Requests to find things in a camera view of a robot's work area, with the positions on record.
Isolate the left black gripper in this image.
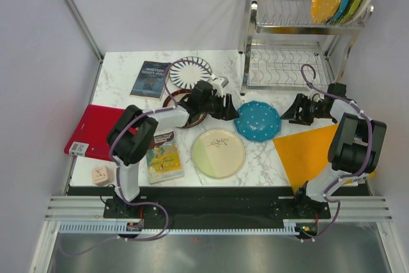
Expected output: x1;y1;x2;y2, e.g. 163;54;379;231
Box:
199;91;239;121

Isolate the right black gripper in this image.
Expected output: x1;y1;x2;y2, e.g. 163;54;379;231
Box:
280;93;334;126

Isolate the stainless steel dish rack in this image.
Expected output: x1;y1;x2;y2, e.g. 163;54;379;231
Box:
238;0;374;95

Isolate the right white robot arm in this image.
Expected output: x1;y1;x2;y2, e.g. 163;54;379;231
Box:
277;83;387;219

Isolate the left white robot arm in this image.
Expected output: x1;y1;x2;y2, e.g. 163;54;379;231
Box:
107;81;239;217

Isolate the orange cutting board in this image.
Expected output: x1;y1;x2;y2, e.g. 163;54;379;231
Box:
273;124;338;192

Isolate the cream and green floral plate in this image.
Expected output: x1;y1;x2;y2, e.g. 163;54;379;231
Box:
191;129;246;179

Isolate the cream plate with red rim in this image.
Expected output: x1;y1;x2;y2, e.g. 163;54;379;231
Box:
162;89;207;130

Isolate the black and white striped plate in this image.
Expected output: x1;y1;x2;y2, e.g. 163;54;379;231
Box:
169;56;212;90

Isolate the yellow illustrated paperback book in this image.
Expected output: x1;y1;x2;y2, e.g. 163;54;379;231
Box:
146;130;185;184

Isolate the dark blue paperback book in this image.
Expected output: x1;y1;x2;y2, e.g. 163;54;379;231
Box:
130;61;170;100

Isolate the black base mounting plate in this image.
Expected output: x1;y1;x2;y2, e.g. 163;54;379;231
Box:
104;187;331;219

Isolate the red folder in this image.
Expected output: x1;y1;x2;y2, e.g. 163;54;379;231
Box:
64;104;142;160

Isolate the small pink box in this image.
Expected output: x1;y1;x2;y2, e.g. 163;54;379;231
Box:
91;166;112;186

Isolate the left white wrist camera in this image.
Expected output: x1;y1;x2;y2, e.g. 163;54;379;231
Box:
210;74;229;96

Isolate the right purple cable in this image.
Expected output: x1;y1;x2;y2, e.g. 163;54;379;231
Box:
297;64;374;244

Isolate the purple cable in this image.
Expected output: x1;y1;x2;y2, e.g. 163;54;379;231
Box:
297;64;374;244
57;58;221;256

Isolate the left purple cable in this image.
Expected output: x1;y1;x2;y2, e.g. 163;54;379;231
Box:
57;58;221;256

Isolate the grey slotted cable duct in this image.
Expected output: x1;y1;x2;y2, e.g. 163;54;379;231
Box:
58;220;301;235

